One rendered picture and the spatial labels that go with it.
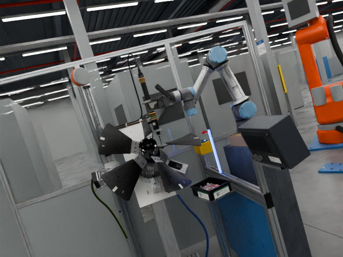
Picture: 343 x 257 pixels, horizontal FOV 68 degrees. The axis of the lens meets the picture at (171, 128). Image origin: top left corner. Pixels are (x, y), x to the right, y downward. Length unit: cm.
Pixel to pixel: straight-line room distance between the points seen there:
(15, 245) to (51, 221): 107
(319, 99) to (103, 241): 397
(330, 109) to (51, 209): 436
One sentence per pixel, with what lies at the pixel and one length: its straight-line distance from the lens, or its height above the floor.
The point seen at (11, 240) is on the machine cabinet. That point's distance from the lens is 361.
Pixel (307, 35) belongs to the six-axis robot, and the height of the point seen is 192.
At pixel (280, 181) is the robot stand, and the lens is 204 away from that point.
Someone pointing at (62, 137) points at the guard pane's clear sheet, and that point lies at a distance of 246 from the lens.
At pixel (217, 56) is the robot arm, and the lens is 176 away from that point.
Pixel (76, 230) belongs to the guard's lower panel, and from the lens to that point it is 261.
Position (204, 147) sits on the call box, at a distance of 204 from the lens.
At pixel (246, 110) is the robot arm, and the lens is 178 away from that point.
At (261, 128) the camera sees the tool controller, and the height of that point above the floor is 123.
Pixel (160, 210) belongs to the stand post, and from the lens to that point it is 191.
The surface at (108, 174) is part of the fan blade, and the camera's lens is 161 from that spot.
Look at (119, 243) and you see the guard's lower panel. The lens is 265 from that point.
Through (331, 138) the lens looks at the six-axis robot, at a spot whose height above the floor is 14.
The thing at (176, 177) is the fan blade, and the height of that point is 99.
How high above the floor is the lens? 141
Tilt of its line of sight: 4 degrees down
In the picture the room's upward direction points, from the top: 17 degrees counter-clockwise
